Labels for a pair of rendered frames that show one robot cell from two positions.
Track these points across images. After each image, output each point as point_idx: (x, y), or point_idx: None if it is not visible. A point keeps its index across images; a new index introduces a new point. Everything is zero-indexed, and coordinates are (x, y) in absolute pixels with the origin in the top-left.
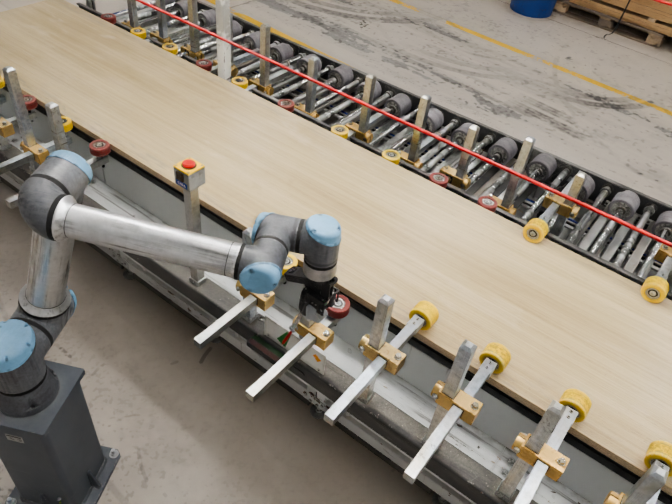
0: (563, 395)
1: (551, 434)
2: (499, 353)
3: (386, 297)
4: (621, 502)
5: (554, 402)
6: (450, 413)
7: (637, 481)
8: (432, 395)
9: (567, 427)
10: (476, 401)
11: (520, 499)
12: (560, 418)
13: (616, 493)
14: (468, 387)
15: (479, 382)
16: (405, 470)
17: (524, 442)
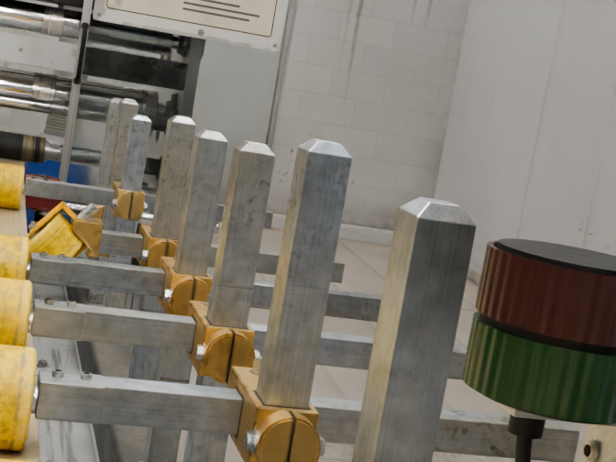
0: (2, 313)
1: (136, 335)
2: (15, 346)
3: (438, 201)
4: (197, 272)
5: (252, 145)
6: (335, 405)
7: (190, 207)
8: (324, 446)
9: (102, 307)
10: (242, 372)
11: (360, 339)
12: (85, 314)
13: (180, 280)
14: (208, 394)
15: (160, 383)
16: (575, 430)
17: (240, 329)
